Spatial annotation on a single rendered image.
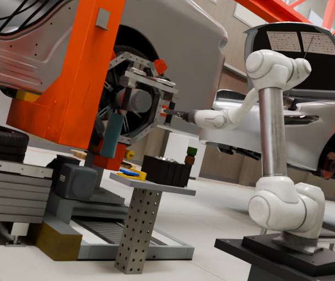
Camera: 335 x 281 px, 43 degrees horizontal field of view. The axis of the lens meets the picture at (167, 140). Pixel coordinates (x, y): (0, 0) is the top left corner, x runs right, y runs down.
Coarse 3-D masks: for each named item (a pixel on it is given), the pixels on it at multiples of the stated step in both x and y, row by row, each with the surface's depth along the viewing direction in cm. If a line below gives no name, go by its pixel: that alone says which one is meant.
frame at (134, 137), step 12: (120, 60) 254; (132, 60) 259; (144, 60) 265; (156, 72) 273; (156, 96) 281; (156, 108) 278; (96, 120) 250; (156, 120) 279; (144, 132) 274; (132, 144) 270
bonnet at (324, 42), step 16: (256, 32) 566; (272, 32) 549; (288, 32) 531; (304, 32) 515; (320, 32) 500; (256, 48) 587; (272, 48) 568; (288, 48) 549; (304, 48) 532; (320, 48) 516; (320, 64) 529; (304, 80) 555; (320, 80) 538; (288, 96) 584; (304, 96) 562; (320, 96) 543
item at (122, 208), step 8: (80, 200) 262; (80, 208) 255; (88, 208) 258; (96, 208) 262; (104, 208) 266; (112, 208) 270; (120, 208) 274; (128, 208) 279; (96, 216) 263; (104, 216) 267; (112, 216) 271; (120, 216) 276
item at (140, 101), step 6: (120, 90) 264; (132, 90) 254; (138, 90) 253; (120, 96) 258; (132, 96) 250; (138, 96) 248; (144, 96) 251; (150, 96) 254; (120, 102) 258; (132, 102) 250; (138, 102) 249; (144, 102) 252; (150, 102) 255; (132, 108) 253; (138, 108) 250; (144, 108) 253
